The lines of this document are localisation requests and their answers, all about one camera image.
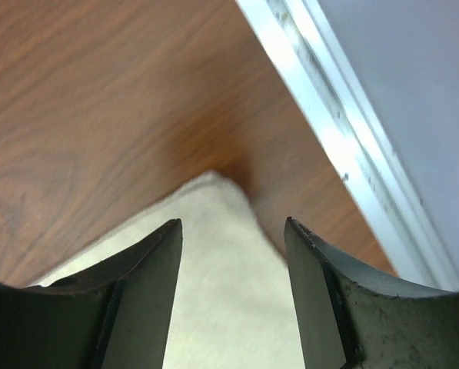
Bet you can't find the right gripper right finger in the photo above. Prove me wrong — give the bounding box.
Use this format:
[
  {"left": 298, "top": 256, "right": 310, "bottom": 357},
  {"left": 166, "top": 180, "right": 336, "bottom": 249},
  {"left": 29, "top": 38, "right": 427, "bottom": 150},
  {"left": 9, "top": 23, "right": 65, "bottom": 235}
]
[{"left": 284, "top": 218, "right": 459, "bottom": 368}]

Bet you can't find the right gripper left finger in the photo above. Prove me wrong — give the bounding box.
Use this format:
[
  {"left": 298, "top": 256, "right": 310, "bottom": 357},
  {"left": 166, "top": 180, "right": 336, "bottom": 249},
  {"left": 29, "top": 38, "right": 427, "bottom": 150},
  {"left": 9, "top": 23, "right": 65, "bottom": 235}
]
[{"left": 0, "top": 219, "right": 182, "bottom": 368}]

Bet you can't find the beige cloth napkin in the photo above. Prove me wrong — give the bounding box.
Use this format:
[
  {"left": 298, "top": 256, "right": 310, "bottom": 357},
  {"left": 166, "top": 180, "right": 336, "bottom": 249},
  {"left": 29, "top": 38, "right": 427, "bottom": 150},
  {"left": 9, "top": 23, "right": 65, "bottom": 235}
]
[{"left": 38, "top": 171, "right": 304, "bottom": 368}]

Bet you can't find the aluminium table frame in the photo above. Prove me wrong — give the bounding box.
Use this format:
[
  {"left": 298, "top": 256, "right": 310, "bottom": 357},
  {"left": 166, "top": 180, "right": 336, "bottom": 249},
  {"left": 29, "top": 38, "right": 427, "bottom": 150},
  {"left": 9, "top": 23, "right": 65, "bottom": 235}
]
[{"left": 238, "top": 0, "right": 459, "bottom": 291}]

